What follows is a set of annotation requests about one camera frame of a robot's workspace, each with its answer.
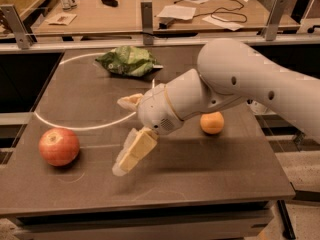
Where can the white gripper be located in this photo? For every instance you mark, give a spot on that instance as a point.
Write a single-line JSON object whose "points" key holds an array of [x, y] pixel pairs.
{"points": [[156, 109]]}

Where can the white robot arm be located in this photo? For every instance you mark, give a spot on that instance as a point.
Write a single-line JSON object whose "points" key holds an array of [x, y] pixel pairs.
{"points": [[228, 73]]}

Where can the red apple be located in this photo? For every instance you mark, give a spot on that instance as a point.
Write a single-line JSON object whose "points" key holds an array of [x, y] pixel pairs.
{"points": [[59, 146]]}

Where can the green chip bag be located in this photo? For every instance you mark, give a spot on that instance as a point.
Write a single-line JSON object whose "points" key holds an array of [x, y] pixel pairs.
{"points": [[129, 61]]}

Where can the orange fruit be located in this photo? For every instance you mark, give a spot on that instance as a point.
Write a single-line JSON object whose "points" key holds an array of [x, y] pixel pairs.
{"points": [[212, 123]]}

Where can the white paper sheet centre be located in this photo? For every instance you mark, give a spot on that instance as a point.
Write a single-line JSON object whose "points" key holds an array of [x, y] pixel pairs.
{"points": [[177, 12]]}

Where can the black mouse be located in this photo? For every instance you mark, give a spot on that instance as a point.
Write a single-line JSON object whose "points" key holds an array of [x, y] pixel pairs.
{"points": [[111, 3]]}

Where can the small paper card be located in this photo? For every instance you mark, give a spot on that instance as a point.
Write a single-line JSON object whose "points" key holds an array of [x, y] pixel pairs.
{"points": [[61, 19]]}

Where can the wooden back desk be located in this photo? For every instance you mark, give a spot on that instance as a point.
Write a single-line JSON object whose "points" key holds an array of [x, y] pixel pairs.
{"points": [[95, 17]]}

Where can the white paper sheet right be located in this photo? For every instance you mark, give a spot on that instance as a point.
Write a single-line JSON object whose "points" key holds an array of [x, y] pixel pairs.
{"points": [[220, 23]]}

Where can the middle metal bracket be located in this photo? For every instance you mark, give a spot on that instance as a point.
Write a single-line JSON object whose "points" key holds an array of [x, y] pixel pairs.
{"points": [[147, 22]]}

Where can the metal bracket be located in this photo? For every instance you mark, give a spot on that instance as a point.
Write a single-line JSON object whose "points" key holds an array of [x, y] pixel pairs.
{"points": [[23, 40], [147, 22], [270, 30]]}

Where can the right metal bracket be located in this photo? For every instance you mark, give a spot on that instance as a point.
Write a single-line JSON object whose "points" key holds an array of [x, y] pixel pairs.
{"points": [[270, 30]]}

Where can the left metal bracket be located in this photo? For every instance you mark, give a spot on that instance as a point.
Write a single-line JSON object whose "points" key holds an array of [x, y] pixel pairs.
{"points": [[23, 40]]}

